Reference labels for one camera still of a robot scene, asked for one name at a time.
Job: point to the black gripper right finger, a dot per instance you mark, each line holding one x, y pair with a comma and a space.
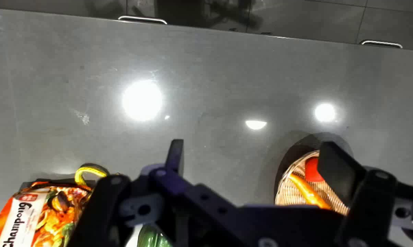
340, 168

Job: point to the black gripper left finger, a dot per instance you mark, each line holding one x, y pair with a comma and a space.
175, 155

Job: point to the brown instant noodle packet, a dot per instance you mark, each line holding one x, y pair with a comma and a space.
35, 214

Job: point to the yellow crochet sunflower bag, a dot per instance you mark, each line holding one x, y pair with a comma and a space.
90, 168

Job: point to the woven bowl with toy food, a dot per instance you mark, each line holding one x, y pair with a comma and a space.
296, 186

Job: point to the green toy melon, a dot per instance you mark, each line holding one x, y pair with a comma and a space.
148, 237

